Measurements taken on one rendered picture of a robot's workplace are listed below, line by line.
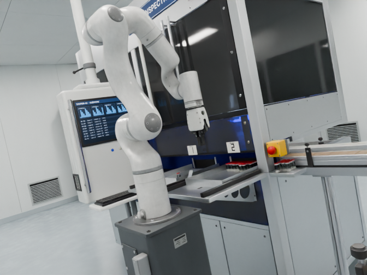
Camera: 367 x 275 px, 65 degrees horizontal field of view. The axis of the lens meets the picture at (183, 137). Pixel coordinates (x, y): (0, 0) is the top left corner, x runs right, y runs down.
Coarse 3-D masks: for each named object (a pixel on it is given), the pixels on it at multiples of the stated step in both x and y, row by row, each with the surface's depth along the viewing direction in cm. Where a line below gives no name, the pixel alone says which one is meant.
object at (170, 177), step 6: (180, 168) 192; (186, 168) 195; (192, 168) 198; (204, 168) 170; (210, 168) 173; (168, 174) 185; (174, 174) 188; (180, 174) 185; (186, 174) 181; (192, 174) 164; (168, 180) 163; (174, 180) 158
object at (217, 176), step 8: (216, 168) 165; (224, 168) 169; (256, 168) 147; (192, 176) 153; (200, 176) 157; (208, 176) 160; (216, 176) 157; (224, 176) 153; (232, 176) 135; (192, 184) 147; (200, 184) 142; (208, 184) 138; (216, 184) 133
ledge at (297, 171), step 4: (296, 168) 140; (300, 168) 139; (304, 168) 137; (272, 172) 141; (280, 172) 138; (284, 172) 136; (288, 172) 135; (292, 172) 133; (296, 172) 133; (300, 172) 135; (272, 176) 140; (276, 176) 139; (280, 176) 137; (284, 176) 135; (288, 176) 134; (292, 176) 132; (296, 176) 132
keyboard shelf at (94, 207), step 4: (132, 196) 184; (136, 196) 184; (124, 200) 179; (128, 200) 180; (132, 200) 182; (92, 204) 184; (112, 204) 174; (116, 204) 175; (120, 204) 177; (92, 208) 179; (96, 208) 174; (100, 208) 170; (104, 208) 171; (108, 208) 172
